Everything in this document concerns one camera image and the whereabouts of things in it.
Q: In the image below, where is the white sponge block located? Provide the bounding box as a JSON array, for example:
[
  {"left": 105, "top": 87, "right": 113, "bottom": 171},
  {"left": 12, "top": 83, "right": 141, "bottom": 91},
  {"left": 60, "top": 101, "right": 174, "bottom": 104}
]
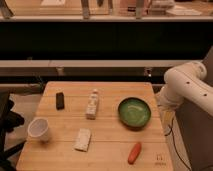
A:
[{"left": 74, "top": 128, "right": 91, "bottom": 152}]

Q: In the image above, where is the orange carrot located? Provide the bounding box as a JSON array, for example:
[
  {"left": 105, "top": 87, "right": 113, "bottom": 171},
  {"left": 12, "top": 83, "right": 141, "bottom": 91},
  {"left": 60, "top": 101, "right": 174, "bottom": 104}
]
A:
[{"left": 128, "top": 142, "right": 142, "bottom": 164}]

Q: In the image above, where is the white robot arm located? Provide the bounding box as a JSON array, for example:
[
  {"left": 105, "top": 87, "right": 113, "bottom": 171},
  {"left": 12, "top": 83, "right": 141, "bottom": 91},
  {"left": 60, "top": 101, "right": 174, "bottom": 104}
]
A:
[{"left": 159, "top": 61, "right": 213, "bottom": 116}]

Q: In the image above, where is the green bowl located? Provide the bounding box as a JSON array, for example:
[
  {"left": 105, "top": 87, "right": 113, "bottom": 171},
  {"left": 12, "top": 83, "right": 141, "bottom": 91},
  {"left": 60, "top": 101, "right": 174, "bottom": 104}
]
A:
[{"left": 118, "top": 97, "right": 151, "bottom": 128}]

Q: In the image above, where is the black office chair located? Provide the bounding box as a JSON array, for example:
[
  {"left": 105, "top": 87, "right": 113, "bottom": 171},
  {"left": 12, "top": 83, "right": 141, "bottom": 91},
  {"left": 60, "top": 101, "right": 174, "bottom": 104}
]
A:
[{"left": 0, "top": 92, "right": 25, "bottom": 171}]

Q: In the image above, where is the white plastic cup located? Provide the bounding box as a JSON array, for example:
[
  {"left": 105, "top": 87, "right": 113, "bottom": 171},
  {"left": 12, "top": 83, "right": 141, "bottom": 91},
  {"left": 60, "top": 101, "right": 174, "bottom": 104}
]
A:
[{"left": 27, "top": 118, "right": 51, "bottom": 142}]

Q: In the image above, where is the black cable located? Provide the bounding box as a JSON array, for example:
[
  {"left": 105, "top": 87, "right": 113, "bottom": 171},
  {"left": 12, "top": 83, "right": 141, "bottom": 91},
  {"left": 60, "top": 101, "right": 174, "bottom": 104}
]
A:
[{"left": 164, "top": 114, "right": 192, "bottom": 171}]

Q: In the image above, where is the black rectangular block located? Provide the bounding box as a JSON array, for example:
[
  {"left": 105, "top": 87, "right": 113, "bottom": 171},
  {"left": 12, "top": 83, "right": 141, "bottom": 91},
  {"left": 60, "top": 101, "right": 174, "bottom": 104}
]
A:
[{"left": 56, "top": 92, "right": 65, "bottom": 110}]

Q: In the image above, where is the white bottle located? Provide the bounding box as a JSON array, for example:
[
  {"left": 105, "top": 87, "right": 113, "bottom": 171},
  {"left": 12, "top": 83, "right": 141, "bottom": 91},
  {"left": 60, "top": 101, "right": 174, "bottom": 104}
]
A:
[{"left": 86, "top": 89, "right": 99, "bottom": 120}]

